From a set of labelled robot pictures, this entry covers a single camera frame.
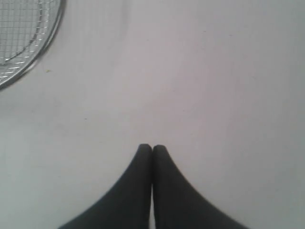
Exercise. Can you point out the oval wire mesh basket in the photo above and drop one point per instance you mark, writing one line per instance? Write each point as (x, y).
(27, 29)

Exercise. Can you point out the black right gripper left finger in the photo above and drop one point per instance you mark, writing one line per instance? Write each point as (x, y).
(127, 204)

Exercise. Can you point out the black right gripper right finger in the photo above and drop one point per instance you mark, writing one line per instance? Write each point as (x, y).
(177, 205)

